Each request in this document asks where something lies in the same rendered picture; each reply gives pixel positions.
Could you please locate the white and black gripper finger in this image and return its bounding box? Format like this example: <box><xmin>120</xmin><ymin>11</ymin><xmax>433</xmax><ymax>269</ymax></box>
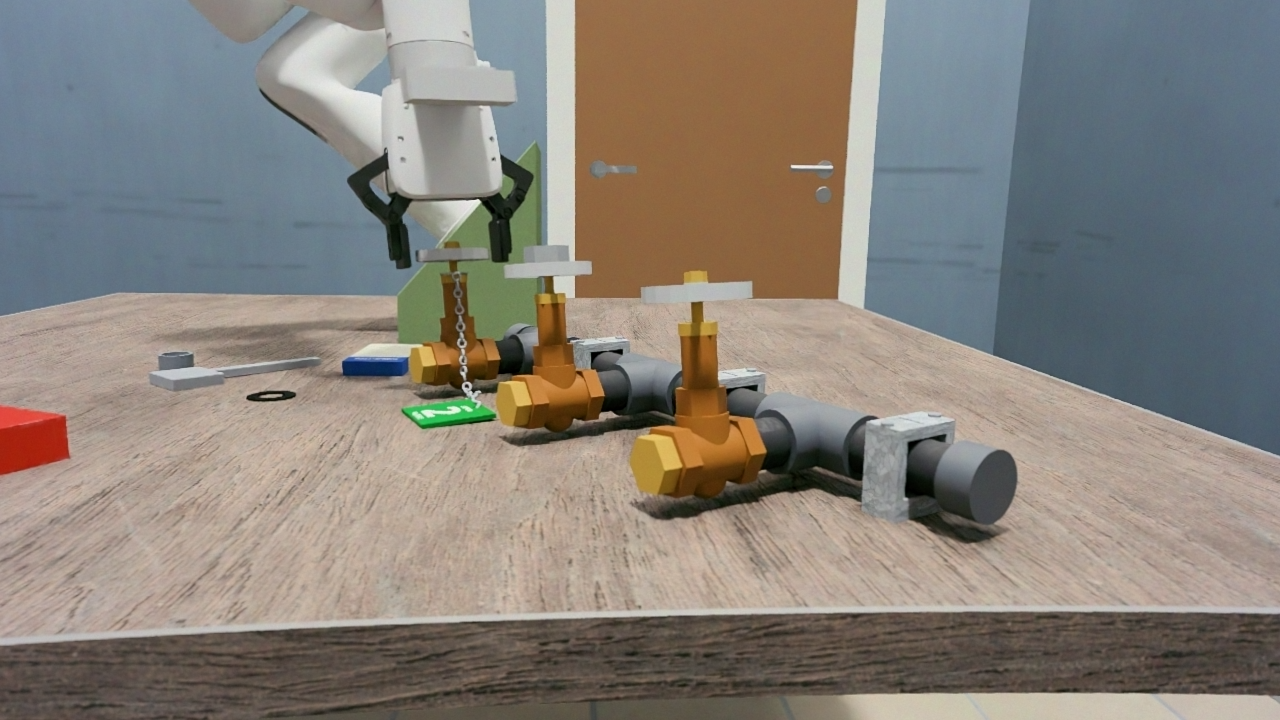
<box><xmin>347</xmin><ymin>152</ymin><xmax>412</xmax><ymax>270</ymax></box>
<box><xmin>477</xmin><ymin>152</ymin><xmax>534</xmax><ymax>263</ymax></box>

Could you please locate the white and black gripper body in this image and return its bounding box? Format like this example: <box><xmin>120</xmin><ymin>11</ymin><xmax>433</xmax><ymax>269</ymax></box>
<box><xmin>381</xmin><ymin>79</ymin><xmax>502</xmax><ymax>202</ymax></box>

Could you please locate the red flat block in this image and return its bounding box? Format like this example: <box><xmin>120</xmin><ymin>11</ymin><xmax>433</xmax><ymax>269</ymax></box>
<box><xmin>0</xmin><ymin>405</ymin><xmax>70</xmax><ymax>477</ymax></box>

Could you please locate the green tag with silver chain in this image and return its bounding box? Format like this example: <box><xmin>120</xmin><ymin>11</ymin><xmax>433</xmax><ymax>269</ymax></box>
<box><xmin>401</xmin><ymin>272</ymin><xmax>497</xmax><ymax>429</ymax></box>

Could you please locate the bag of cable ties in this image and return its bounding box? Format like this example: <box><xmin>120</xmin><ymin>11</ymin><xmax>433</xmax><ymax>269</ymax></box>
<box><xmin>342</xmin><ymin>345</ymin><xmax>422</xmax><ymax>375</ymax></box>

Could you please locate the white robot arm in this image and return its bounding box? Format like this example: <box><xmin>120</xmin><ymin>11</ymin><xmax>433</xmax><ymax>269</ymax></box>
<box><xmin>188</xmin><ymin>0</ymin><xmax>515</xmax><ymax>249</ymax></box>

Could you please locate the black rubber ring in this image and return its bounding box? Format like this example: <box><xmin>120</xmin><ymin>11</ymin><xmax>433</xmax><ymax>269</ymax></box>
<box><xmin>246</xmin><ymin>389</ymin><xmax>296</xmax><ymax>402</ymax></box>

